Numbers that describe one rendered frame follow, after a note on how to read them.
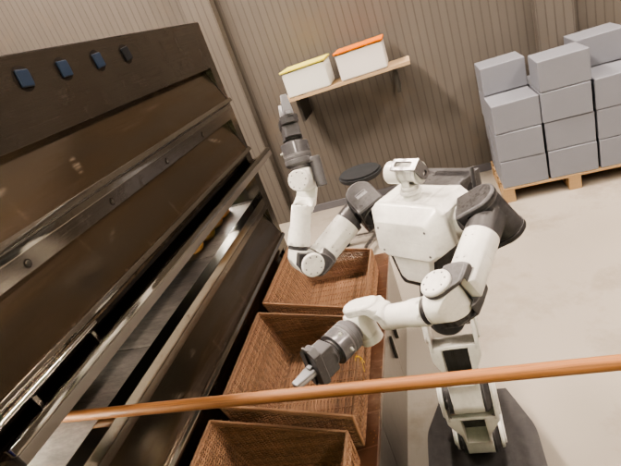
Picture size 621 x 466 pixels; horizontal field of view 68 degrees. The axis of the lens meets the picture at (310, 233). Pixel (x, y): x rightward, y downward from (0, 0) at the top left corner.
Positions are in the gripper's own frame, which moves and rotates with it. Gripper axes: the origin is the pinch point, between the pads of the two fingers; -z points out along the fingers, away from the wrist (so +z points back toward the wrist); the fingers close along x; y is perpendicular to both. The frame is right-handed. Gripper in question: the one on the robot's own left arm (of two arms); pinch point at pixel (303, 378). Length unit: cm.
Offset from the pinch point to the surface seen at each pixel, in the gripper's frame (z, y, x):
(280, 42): 276, 295, -64
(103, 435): -40, 38, 1
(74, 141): -3, 67, -66
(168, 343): -10, 59, 2
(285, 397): -7.0, -1.2, -1.0
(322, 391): -1.4, -8.8, -1.4
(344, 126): 297, 265, 34
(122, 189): 3, 69, -47
